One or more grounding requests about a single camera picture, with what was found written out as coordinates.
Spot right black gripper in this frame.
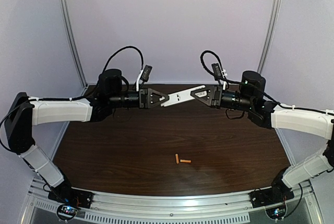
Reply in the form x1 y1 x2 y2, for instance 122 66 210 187
192 85 255 112

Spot orange battery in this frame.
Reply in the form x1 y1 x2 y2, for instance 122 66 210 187
180 159 192 163
175 154 180 164

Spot black camera cable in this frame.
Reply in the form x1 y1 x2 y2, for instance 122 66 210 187
200 50 295 110
103 46 145 78

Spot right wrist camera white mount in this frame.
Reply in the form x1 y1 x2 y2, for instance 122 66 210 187
211 63 229 90

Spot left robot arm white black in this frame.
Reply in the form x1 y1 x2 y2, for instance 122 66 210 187
1 69 169 205

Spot white remote control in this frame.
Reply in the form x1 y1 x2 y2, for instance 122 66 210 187
161 85 205 107

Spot left aluminium frame post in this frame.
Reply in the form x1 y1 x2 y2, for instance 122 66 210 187
59 0 88 88

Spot left black camera cable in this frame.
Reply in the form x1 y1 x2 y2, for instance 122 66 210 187
103 46 145 78

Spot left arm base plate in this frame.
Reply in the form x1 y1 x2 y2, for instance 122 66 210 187
47 185 93 209

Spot right round circuit board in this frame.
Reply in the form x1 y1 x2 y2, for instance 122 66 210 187
265 205 287 221

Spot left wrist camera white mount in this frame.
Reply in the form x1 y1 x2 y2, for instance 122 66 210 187
135 65 153 91

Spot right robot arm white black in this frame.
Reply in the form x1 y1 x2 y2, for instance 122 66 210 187
190 70 333 204

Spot right black camera cable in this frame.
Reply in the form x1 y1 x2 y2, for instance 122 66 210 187
200 50 295 110

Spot round circuit board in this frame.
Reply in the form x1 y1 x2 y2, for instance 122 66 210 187
56 204 78 221
265 205 287 221

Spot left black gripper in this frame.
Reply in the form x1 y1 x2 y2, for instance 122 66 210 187
108 88 168 110

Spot front aluminium rail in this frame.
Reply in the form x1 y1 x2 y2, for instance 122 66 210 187
26 176 319 224

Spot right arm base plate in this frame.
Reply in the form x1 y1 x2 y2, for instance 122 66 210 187
249 187 294 208

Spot left round circuit board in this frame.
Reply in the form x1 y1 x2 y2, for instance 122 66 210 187
56 204 78 221

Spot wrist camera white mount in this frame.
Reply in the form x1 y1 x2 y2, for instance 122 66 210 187
211 63 229 90
135 65 153 91

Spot right aluminium frame post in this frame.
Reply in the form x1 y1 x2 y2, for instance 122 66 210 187
257 0 282 75

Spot aluminium frame post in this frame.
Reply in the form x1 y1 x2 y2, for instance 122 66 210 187
257 0 282 75
59 0 88 88

